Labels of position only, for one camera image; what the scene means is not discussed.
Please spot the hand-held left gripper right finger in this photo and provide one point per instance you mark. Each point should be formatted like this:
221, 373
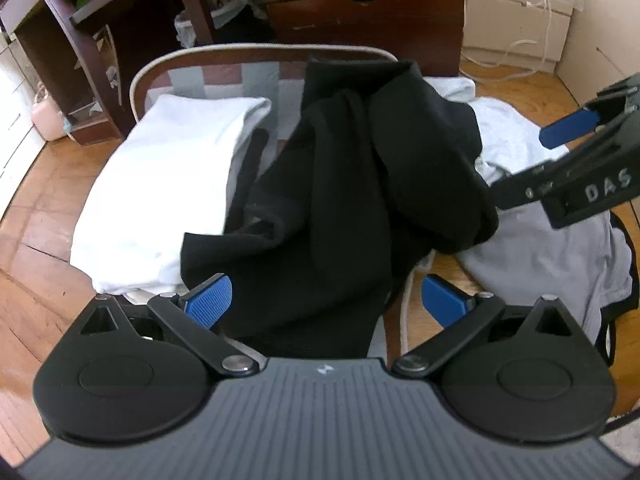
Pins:
442, 302

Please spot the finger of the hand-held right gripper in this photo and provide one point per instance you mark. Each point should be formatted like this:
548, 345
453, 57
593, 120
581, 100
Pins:
525, 187
570, 127

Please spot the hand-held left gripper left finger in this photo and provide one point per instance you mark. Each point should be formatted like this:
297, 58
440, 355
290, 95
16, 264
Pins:
210, 302

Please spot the black garment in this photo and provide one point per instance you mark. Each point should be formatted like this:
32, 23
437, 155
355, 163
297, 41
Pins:
350, 210

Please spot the pale white shirt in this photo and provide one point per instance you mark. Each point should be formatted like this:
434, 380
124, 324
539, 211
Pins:
510, 130

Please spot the grey t-shirt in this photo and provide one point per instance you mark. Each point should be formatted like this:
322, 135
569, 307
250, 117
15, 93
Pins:
545, 255

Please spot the cardboard box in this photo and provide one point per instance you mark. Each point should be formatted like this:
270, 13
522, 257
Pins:
605, 30

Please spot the white drawer cabinet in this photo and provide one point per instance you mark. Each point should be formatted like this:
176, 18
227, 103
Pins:
515, 30

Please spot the white folded garment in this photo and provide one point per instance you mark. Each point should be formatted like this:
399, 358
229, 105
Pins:
165, 175

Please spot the checked mat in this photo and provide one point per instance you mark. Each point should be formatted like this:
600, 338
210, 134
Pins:
185, 80

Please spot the dark wooden desk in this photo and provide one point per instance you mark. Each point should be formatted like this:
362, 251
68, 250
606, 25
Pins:
360, 15

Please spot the pink container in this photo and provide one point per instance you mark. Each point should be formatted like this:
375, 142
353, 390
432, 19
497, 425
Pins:
47, 117

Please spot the black trash bin white liner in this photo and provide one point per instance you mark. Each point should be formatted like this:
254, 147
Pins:
230, 15

